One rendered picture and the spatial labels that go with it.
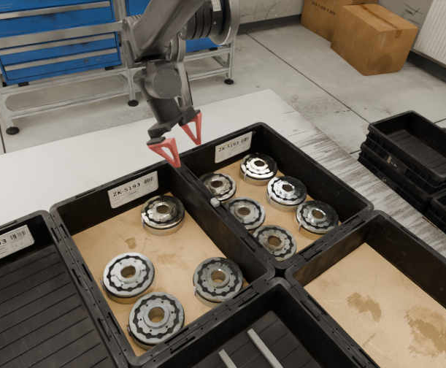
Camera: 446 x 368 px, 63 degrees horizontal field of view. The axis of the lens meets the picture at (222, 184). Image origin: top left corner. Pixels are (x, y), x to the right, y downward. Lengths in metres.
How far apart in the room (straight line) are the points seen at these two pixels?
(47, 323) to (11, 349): 0.07
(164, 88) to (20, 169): 0.74
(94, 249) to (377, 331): 0.61
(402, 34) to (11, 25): 2.92
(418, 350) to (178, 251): 0.52
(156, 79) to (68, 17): 1.87
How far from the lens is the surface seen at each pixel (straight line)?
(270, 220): 0.92
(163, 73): 0.72
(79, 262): 0.74
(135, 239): 0.88
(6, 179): 1.32
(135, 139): 1.37
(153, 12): 0.65
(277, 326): 0.77
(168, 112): 0.80
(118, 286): 0.78
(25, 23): 2.54
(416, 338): 0.86
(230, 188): 0.94
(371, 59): 3.59
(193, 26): 1.11
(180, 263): 0.83
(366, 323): 0.83
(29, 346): 0.81
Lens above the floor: 1.52
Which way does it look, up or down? 44 degrees down
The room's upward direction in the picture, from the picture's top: 4 degrees clockwise
